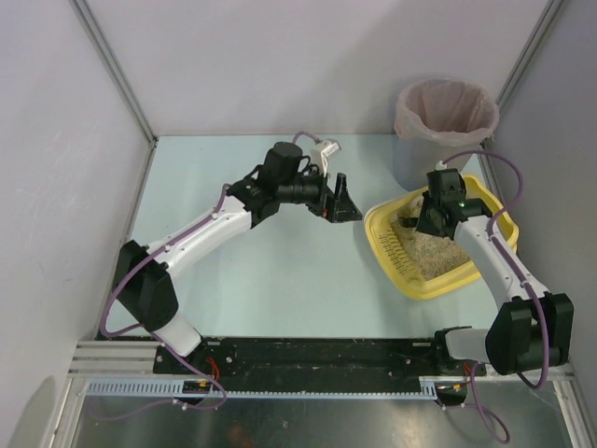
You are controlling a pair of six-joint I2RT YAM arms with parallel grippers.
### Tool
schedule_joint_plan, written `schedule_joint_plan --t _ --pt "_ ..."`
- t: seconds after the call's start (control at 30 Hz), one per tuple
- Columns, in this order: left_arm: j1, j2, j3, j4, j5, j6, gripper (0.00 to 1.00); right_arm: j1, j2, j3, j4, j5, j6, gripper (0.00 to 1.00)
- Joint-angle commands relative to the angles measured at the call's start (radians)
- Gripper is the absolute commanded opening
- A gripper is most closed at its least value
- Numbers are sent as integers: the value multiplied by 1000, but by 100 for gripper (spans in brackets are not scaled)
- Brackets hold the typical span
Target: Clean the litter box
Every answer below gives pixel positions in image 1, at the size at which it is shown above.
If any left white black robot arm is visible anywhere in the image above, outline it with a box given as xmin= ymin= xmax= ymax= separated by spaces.
xmin=110 ymin=139 xmax=362 ymax=357

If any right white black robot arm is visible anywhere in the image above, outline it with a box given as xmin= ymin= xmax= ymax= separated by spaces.
xmin=404 ymin=168 xmax=574 ymax=375

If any beige cat litter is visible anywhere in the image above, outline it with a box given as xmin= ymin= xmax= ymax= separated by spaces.
xmin=391 ymin=195 xmax=470 ymax=281

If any yellow litter box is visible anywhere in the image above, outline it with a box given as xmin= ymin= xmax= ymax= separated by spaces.
xmin=365 ymin=170 xmax=503 ymax=301

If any grey trash bin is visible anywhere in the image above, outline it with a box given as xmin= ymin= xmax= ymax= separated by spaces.
xmin=394 ymin=78 xmax=492 ymax=191

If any pink bin liner bag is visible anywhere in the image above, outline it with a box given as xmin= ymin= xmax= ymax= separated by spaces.
xmin=394 ymin=78 xmax=500 ymax=147

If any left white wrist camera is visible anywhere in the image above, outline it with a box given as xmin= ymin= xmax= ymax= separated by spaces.
xmin=310 ymin=139 xmax=341 ymax=176

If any grey slotted cable duct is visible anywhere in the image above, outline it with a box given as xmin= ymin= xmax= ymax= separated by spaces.
xmin=83 ymin=375 xmax=463 ymax=401

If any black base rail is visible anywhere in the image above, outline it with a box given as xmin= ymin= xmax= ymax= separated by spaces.
xmin=153 ymin=337 xmax=465 ymax=395

